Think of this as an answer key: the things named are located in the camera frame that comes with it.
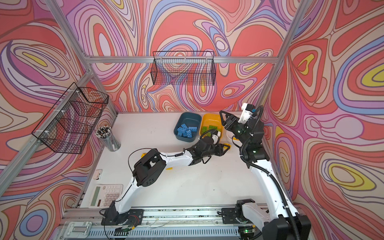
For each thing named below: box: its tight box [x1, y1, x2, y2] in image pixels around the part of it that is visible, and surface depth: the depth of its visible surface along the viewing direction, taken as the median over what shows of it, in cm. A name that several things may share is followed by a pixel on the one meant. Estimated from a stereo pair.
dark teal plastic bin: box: [173, 112, 202, 143], surface depth 111 cm
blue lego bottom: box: [177, 127, 187, 137], surface depth 107 cm
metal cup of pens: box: [94, 125, 121, 152], surface depth 90 cm
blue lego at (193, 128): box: [188, 126, 198, 132], surface depth 107 cm
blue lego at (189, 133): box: [186, 129, 193, 139], surface depth 107 cm
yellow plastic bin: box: [199, 113, 224, 141], surface depth 111 cm
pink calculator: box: [88, 184, 123, 209], surface depth 80 cm
